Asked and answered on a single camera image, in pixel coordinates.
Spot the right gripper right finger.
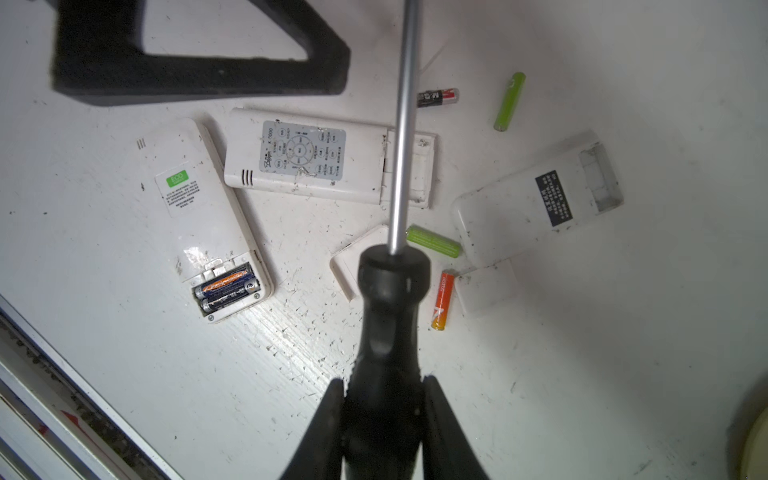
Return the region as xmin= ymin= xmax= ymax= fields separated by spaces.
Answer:
xmin=422 ymin=376 xmax=488 ymax=479

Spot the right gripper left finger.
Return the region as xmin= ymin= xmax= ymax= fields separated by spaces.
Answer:
xmin=281 ymin=379 xmax=344 ymax=480

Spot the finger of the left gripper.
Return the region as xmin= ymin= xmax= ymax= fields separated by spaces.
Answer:
xmin=51 ymin=1 xmax=351 ymax=107

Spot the black yellow screwdriver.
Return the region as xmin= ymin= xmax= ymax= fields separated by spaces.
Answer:
xmin=342 ymin=1 xmax=430 ymax=479

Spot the white battery cover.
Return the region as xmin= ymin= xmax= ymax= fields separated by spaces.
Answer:
xmin=454 ymin=259 xmax=519 ymax=316
xmin=329 ymin=224 xmax=388 ymax=302

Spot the dark silver battery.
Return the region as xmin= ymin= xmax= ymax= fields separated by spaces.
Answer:
xmin=199 ymin=278 xmax=261 ymax=314

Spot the blue orange battery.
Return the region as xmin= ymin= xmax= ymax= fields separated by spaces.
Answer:
xmin=193 ymin=265 xmax=255 ymax=300

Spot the green battery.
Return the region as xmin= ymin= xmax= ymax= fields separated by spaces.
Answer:
xmin=406 ymin=225 xmax=462 ymax=259
xmin=494 ymin=72 xmax=527 ymax=132

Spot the white red remote control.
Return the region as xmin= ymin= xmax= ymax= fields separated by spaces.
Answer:
xmin=452 ymin=132 xmax=624 ymax=267

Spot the black battery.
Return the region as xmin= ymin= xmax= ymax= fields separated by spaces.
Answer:
xmin=417 ymin=88 xmax=459 ymax=108

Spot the cream ceramic plate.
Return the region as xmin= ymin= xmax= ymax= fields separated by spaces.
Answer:
xmin=739 ymin=409 xmax=768 ymax=480

